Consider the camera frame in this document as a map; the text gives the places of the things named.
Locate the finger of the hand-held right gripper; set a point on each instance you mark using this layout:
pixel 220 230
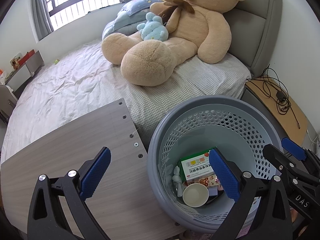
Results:
pixel 293 148
pixel 275 156

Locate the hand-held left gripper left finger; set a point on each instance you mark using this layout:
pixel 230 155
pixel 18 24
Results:
pixel 96 172

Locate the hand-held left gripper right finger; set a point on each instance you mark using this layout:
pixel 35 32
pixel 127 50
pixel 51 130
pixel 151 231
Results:
pixel 222 172

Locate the white green medicine box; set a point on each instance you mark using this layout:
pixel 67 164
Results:
pixel 195 167

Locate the red white paper cup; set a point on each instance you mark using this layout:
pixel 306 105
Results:
pixel 195 195

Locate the grey perforated plastic basket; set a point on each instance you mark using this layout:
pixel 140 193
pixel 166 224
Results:
pixel 200 135

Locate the white tissue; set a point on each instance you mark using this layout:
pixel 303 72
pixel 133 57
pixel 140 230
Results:
pixel 177 176

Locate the person's right hand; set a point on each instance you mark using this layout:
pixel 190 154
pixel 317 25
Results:
pixel 294 215

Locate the black power adapter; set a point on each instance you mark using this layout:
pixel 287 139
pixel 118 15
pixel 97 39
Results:
pixel 281 95

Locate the wooden nightstand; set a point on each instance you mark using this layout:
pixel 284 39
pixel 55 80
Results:
pixel 265 100

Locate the bed with checked sheet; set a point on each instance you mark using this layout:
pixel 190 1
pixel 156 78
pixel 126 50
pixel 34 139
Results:
pixel 75 80

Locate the grey chair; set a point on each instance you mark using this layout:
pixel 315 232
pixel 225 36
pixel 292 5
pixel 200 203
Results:
pixel 7 100

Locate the grey white desk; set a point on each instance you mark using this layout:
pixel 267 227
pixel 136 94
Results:
pixel 30 66

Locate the red box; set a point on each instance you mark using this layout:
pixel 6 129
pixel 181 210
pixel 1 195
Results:
pixel 28 54

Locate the grey bed headboard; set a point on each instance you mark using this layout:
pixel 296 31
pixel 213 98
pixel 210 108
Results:
pixel 255 17

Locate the colourful picture card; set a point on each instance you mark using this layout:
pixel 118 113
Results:
pixel 16 61

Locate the large tan teddy bear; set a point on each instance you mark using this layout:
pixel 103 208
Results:
pixel 195 30

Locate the light blue quilt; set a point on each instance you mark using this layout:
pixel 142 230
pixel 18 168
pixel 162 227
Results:
pixel 117 27

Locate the blue plush bunny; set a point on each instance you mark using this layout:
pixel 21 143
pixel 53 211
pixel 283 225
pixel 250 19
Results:
pixel 152 30

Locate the blue patterned pillow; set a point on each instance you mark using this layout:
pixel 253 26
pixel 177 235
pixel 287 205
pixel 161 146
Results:
pixel 140 6

